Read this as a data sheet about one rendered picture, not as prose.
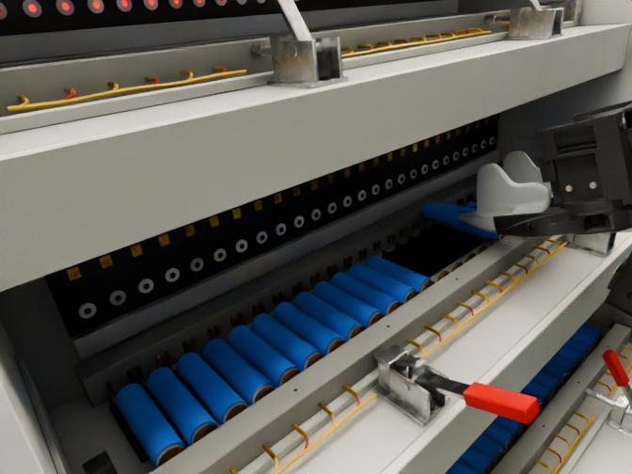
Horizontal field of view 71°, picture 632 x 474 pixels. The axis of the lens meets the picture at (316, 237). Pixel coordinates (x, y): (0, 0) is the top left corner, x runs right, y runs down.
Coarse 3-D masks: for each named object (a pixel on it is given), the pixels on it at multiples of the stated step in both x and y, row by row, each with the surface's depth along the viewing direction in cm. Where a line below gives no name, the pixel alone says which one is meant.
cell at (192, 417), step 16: (160, 368) 30; (160, 384) 28; (176, 384) 28; (160, 400) 28; (176, 400) 27; (192, 400) 27; (176, 416) 26; (192, 416) 26; (208, 416) 26; (192, 432) 25
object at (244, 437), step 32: (480, 256) 38; (512, 256) 39; (448, 288) 34; (480, 288) 37; (384, 320) 31; (416, 320) 31; (352, 352) 29; (288, 384) 27; (320, 384) 26; (352, 384) 28; (256, 416) 25; (288, 416) 25; (192, 448) 23; (224, 448) 23; (256, 448) 24
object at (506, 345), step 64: (256, 256) 38; (576, 256) 41; (128, 320) 32; (512, 320) 34; (576, 320) 38; (512, 384) 32; (64, 448) 27; (128, 448) 26; (320, 448) 25; (384, 448) 25; (448, 448) 27
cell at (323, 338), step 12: (276, 312) 35; (288, 312) 34; (300, 312) 34; (288, 324) 34; (300, 324) 33; (312, 324) 32; (300, 336) 33; (312, 336) 32; (324, 336) 31; (336, 336) 31; (324, 348) 31
